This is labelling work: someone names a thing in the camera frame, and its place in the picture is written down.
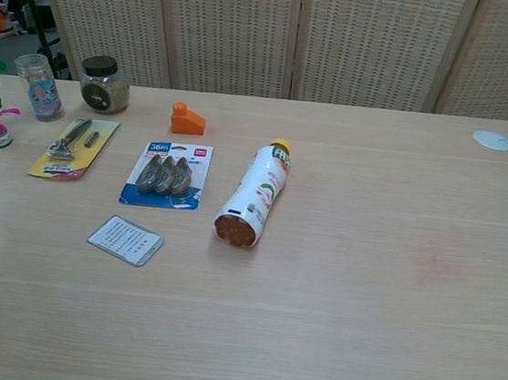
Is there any blue correction tape pack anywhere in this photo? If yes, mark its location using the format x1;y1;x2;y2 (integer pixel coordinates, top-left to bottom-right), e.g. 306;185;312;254
118;136;215;215

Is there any white card in clear sleeve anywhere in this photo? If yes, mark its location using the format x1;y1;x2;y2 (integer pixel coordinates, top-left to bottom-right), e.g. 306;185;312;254
85;211;168;271

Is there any white round desk grommet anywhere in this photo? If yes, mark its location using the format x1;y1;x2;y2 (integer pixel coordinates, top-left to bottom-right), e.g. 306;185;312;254
471;128;508;152

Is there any juice bottle with yellow cap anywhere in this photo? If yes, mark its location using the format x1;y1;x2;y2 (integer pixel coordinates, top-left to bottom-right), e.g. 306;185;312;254
210;131;296;254

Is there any black tripod stand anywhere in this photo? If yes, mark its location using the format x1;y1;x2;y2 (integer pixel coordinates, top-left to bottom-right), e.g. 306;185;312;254
0;0;75;80

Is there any wooden rattan folding screen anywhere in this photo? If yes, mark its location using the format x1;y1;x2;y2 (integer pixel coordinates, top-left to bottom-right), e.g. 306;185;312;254
16;0;508;131

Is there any razor in yellow blister pack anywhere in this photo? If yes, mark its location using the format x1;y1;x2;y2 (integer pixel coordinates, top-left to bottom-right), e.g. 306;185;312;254
27;112;121;187

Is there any orange plastic block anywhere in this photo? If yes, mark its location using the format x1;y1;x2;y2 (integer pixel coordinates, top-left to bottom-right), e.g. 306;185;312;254
169;100;210;138

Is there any glass jar with black lid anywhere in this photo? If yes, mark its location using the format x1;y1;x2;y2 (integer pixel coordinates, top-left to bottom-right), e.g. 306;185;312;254
76;53;135;117

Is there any clear plastic tube jar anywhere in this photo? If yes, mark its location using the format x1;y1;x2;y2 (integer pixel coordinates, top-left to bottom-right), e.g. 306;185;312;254
7;51;68;124

